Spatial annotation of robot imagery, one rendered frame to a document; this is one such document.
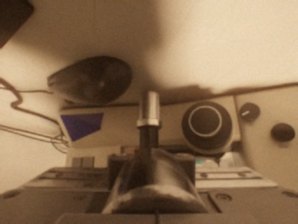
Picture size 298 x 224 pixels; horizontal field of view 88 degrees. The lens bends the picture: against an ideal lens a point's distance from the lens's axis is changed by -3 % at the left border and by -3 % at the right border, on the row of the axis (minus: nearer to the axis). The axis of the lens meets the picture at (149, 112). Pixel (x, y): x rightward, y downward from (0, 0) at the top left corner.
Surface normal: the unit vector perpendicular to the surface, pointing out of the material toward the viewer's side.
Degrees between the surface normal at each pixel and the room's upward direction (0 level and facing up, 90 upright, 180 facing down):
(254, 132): 90
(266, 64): 0
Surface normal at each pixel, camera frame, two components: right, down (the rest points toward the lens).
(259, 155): -0.38, -0.31
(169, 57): 0.00, 0.94
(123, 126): -0.15, -0.17
